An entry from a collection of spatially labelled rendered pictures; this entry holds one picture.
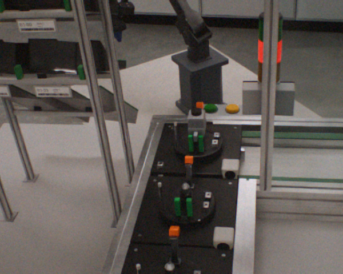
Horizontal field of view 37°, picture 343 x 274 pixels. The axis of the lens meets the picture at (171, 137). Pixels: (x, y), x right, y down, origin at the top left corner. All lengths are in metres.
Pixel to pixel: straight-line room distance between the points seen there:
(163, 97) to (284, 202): 0.76
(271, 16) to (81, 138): 0.90
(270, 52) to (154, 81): 0.98
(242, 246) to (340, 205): 0.31
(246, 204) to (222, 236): 0.16
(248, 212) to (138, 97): 0.83
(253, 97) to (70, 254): 0.62
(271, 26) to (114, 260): 0.62
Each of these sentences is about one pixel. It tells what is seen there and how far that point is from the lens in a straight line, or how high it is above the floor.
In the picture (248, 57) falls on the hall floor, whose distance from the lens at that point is 4.10.
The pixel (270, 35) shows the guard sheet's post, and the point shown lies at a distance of 1.12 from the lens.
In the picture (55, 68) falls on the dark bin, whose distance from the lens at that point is 1.23.
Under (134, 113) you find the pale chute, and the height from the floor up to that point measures 1.02.
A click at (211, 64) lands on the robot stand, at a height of 1.06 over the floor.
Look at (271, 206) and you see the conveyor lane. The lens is 1.38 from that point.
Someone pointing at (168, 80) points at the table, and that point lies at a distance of 2.05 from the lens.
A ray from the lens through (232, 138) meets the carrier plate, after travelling 1.50.
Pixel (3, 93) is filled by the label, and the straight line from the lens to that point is 1.26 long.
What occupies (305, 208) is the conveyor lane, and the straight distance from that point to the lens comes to 1.39.
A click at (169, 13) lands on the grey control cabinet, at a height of 0.11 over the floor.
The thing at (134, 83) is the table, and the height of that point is 0.86.
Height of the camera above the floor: 1.85
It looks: 35 degrees down
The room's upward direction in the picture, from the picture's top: 6 degrees counter-clockwise
